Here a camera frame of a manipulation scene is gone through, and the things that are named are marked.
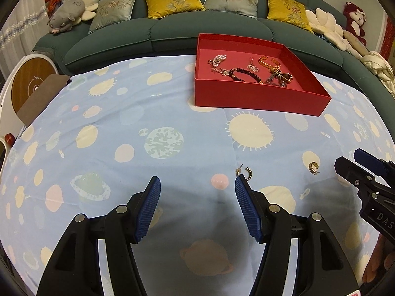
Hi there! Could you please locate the green sofa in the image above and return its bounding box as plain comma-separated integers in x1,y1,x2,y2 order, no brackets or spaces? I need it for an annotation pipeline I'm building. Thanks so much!
32,0,395,100

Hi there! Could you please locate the red cardboard tray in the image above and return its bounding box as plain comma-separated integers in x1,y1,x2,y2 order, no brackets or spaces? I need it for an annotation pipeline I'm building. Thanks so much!
194,33,331,116

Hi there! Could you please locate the gold watch band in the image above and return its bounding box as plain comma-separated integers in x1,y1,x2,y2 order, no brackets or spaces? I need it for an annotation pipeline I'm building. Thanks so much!
272,70,293,88

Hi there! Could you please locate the white curtain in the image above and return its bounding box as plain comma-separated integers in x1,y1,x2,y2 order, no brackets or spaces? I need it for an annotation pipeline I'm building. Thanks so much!
1,0,48,78

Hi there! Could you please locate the small gold hoop earring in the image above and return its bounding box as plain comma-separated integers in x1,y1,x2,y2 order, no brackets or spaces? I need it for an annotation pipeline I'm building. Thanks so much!
308,161,320,175

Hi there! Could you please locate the cream knotted blanket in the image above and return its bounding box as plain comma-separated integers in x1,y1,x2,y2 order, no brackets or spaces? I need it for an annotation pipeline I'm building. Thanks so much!
361,51,395,98

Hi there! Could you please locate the grey pig plush toy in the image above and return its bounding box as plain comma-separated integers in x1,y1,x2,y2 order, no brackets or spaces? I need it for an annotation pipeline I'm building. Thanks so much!
48,0,85,35

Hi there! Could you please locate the dark bead bracelet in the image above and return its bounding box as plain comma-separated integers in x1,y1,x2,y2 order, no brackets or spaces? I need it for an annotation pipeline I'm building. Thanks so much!
228,67,262,84

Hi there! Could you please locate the red monkey plush toy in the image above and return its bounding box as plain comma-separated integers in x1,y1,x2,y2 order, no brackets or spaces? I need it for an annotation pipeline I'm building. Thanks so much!
343,1,367,46

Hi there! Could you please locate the right hand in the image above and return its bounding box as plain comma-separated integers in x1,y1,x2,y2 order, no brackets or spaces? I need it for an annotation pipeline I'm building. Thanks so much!
362,234,394,283

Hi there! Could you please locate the gold hoop earring with hook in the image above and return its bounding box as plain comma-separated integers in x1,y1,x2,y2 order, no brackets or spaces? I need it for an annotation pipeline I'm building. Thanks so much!
235,164,253,182

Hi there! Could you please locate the grey embroidered cushion left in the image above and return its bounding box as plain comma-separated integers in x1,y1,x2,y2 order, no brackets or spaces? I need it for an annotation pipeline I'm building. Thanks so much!
88,0,135,34

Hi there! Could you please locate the yellow embroidered cushion right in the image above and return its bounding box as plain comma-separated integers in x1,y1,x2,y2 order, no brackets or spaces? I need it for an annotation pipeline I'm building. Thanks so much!
267,0,313,33

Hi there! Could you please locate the round white wooden device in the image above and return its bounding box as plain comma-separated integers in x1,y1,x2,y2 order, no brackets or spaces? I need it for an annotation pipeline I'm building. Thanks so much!
1,53,58,134

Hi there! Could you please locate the beige flat plush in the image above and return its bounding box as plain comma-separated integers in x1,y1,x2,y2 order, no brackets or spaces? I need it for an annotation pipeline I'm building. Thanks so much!
343,30,368,57

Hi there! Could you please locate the cream flower cushion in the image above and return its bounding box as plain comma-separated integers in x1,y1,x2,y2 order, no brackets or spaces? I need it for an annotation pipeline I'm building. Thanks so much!
305,8,348,51

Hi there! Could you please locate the gold bangle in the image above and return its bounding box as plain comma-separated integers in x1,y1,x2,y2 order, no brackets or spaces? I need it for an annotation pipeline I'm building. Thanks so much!
258,55,281,70

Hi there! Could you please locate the red ornament on curtain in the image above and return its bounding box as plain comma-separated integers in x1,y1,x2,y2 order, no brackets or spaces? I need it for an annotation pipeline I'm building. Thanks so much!
45,0,61,18

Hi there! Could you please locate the brown cardboard piece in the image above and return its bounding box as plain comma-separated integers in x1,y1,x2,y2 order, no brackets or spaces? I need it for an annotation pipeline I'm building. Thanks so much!
16,74,71,127

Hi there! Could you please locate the blue planet print cloth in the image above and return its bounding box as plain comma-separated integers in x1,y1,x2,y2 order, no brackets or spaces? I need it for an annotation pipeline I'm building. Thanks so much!
1,55,394,295

